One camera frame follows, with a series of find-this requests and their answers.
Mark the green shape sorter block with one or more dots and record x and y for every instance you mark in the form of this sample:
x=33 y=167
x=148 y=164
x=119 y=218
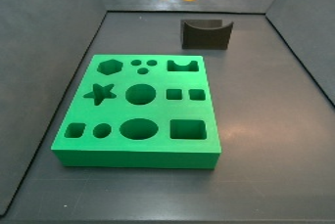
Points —
x=141 y=114

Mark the black curved cradle block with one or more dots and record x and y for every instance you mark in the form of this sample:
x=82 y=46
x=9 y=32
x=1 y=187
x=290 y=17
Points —
x=206 y=34

